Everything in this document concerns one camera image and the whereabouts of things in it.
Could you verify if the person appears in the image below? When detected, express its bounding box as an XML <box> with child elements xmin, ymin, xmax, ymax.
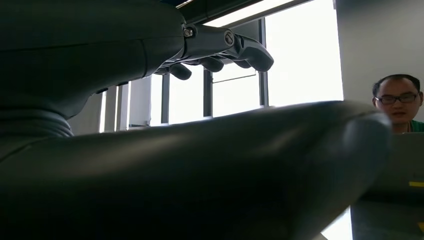
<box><xmin>371</xmin><ymin>73</ymin><xmax>424</xmax><ymax>134</ymax></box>

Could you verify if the grey laptop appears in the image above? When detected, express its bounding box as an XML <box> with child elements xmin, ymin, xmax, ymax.
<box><xmin>350</xmin><ymin>132</ymin><xmax>424</xmax><ymax>240</ymax></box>

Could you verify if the dark window frame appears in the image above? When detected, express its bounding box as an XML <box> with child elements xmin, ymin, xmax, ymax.
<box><xmin>99</xmin><ymin>0</ymin><xmax>312</xmax><ymax>133</ymax></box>

